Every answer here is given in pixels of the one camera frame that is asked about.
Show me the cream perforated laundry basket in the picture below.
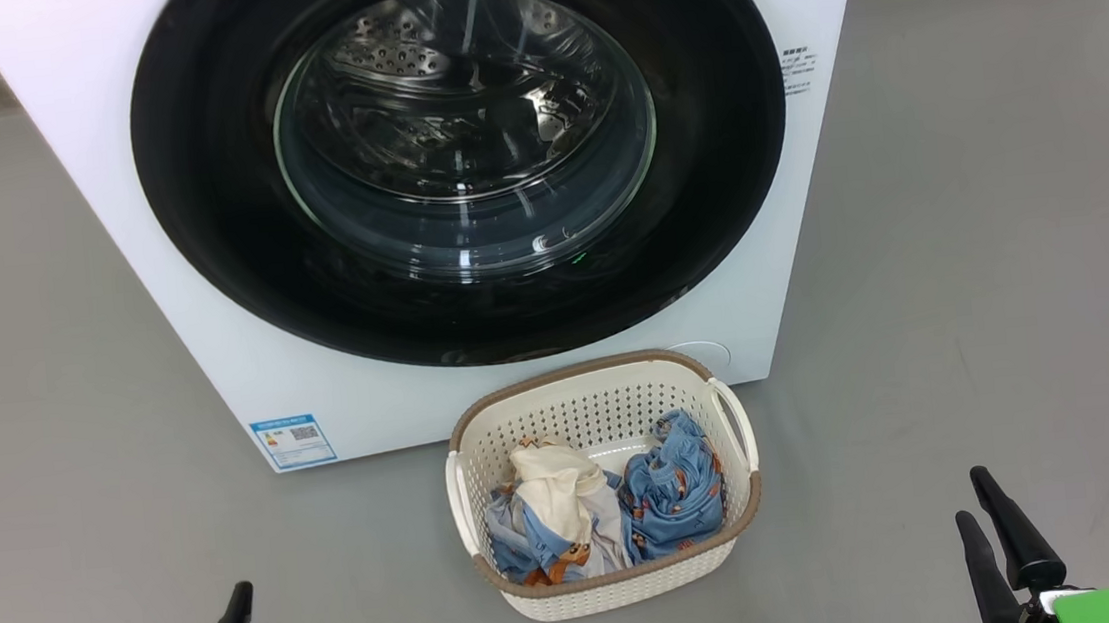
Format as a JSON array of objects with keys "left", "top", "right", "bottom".
[{"left": 435, "top": 341, "right": 773, "bottom": 623}]

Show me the cream and blue printed garment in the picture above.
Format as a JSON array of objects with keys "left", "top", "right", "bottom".
[{"left": 479, "top": 429, "right": 639, "bottom": 591}]

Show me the blue printed elastic-waist garment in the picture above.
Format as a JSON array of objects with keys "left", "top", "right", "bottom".
[{"left": 612, "top": 405, "right": 733, "bottom": 562}]

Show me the black round glass washer door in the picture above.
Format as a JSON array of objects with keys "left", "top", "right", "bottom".
[{"left": 119, "top": 0, "right": 807, "bottom": 395}]

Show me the stainless steel washing machine drum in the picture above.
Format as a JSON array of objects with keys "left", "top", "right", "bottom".
[{"left": 264, "top": 0, "right": 669, "bottom": 297}]

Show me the white front-load washing machine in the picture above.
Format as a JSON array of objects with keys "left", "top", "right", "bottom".
[{"left": 0, "top": 0, "right": 906, "bottom": 499}]

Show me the round filter cover panel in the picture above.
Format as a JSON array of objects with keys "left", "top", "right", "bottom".
[{"left": 663, "top": 338, "right": 734, "bottom": 383}]

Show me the blue energy label sticker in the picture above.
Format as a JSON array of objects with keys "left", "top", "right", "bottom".
[{"left": 249, "top": 411, "right": 339, "bottom": 474}]

